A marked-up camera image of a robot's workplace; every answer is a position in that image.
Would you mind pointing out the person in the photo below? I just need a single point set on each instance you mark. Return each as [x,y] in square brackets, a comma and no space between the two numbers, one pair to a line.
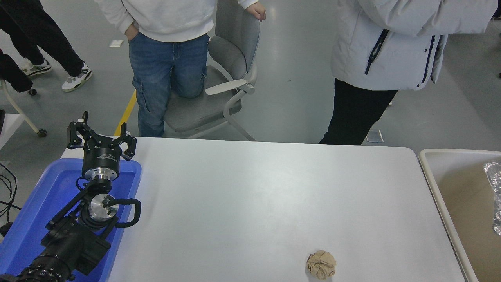
[164,66]
[391,47]
[43,35]

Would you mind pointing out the person's right hand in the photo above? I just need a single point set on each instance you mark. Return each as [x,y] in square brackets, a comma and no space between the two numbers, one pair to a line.
[132,32]

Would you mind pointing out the black cloth bundle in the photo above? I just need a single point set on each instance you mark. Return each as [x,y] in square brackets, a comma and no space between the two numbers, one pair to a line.
[13,76]

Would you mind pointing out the blue plastic tray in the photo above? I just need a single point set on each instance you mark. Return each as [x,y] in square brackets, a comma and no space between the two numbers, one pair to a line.
[39,196]

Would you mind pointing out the white-framed wheeled chair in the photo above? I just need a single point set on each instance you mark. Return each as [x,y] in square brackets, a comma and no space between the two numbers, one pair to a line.
[17,105]

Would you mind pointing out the white paper slip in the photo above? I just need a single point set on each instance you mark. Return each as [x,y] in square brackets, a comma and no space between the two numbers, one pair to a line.
[116,43]

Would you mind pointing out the grey floor plate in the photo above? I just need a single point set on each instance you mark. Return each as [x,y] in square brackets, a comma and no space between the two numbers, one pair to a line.
[374,136]

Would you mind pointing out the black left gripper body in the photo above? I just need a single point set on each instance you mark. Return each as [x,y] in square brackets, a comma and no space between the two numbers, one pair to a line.
[101,158]

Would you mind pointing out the large pale bin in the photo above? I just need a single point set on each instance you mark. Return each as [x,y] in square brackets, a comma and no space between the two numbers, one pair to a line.
[458,184]

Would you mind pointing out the white side table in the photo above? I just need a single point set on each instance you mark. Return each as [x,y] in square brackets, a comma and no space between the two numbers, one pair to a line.
[9,125]

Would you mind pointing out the crumpled tan paper ball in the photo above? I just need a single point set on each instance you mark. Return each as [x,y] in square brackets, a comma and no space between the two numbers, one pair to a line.
[321,265]

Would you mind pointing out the grey office chair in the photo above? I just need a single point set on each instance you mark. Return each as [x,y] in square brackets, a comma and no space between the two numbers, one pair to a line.
[203,109]

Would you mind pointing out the person's left hand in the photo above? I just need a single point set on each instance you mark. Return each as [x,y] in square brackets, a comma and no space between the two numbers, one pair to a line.
[257,9]

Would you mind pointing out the silver foil tray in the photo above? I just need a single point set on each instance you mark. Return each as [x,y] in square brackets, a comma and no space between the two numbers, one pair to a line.
[495,196]

